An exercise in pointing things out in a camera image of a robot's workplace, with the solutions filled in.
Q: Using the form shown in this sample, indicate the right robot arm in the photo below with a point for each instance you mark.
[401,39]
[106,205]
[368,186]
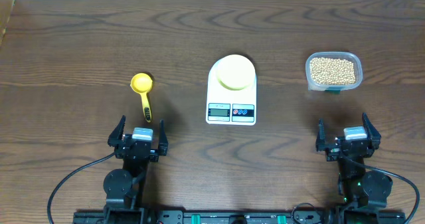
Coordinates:
[365,191]

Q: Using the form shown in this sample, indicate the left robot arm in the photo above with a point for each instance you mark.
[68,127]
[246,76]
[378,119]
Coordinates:
[124,186]

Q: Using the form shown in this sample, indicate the clear plastic container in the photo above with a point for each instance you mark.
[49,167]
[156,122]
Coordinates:
[334,88]

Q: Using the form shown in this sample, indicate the pale yellow bowl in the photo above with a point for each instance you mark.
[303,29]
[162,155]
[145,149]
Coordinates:
[235,72]

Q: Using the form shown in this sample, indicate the white digital kitchen scale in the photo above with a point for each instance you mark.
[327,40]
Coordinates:
[230,107]

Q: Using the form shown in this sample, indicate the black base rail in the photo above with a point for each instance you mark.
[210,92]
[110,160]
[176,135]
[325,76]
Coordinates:
[180,217]

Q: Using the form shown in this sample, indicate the yellow measuring scoop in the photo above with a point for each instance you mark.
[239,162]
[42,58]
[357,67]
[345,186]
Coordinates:
[142,84]

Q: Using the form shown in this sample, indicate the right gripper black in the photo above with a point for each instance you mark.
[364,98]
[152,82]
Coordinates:
[331,152]

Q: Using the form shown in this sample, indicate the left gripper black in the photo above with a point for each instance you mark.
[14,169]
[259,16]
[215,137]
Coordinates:
[120,147]

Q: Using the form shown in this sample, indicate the soybeans in container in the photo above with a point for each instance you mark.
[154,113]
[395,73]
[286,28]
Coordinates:
[332,71]

